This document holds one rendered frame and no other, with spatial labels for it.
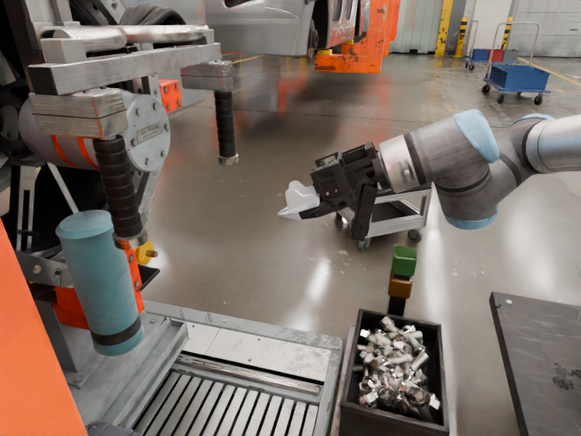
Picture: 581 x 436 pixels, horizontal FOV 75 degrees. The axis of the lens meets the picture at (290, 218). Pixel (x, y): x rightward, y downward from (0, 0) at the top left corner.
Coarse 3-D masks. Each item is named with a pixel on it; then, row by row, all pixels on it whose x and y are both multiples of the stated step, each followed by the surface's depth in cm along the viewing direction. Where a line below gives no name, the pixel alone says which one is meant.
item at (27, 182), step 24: (0, 0) 73; (0, 24) 81; (0, 48) 63; (0, 72) 63; (0, 96) 64; (24, 96) 72; (0, 144) 65; (24, 144) 73; (0, 168) 65; (24, 168) 70; (48, 168) 75; (72, 168) 95; (24, 192) 71; (48, 192) 93; (72, 192) 92; (96, 192) 91; (24, 216) 72; (48, 216) 87; (24, 240) 72; (48, 240) 78
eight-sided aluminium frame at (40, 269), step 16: (80, 0) 70; (96, 0) 69; (112, 0) 71; (96, 16) 73; (112, 16) 72; (144, 48) 82; (128, 80) 86; (144, 80) 85; (160, 96) 90; (144, 176) 89; (144, 192) 88; (144, 208) 90; (144, 224) 89; (16, 256) 59; (32, 256) 61; (32, 272) 62; (48, 272) 65; (64, 272) 68
